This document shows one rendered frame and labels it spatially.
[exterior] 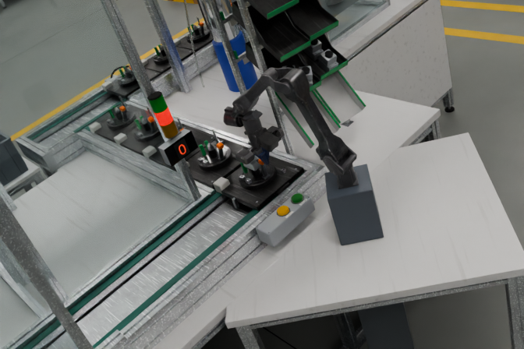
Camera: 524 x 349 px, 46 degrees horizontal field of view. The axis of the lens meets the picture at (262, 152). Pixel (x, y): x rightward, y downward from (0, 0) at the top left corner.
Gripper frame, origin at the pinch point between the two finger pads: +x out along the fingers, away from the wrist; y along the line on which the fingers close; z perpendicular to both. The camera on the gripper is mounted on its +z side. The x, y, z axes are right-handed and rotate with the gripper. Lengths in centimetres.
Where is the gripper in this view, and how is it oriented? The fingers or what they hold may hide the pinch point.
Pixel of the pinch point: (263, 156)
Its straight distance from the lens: 214.2
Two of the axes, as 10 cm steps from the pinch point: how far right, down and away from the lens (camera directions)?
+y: 7.0, -5.5, 4.5
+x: 2.9, 8.0, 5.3
